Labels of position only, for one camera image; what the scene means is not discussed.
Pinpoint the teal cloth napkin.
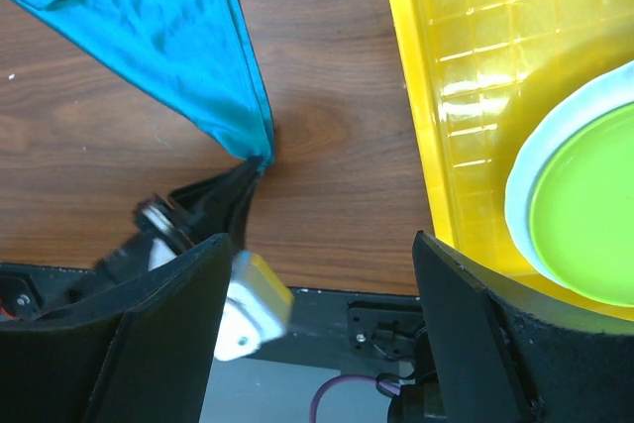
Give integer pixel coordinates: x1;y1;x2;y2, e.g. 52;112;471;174
12;0;274;164

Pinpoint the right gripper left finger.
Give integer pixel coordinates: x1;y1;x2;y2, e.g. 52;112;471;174
1;234;232;422

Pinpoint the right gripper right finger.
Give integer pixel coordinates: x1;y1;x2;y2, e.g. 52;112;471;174
412;231;633;422

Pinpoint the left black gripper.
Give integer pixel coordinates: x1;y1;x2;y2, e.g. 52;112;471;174
95;158;263;284

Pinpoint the yellow plastic tray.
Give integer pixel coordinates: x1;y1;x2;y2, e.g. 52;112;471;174
389;0;633;320

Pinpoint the green plate white rim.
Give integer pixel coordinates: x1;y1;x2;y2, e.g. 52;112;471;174
504;63;633;307

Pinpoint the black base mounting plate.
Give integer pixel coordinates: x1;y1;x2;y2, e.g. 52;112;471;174
0;262;432;374

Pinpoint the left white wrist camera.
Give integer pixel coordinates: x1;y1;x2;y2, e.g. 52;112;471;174
214;251;294;362

